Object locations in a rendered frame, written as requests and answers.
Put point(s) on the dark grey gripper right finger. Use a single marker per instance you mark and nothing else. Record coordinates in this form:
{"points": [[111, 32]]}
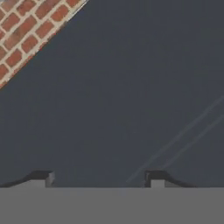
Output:
{"points": [[157, 176]]}

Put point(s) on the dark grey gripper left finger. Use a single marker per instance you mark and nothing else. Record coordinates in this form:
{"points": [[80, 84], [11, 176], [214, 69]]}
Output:
{"points": [[40, 176]]}

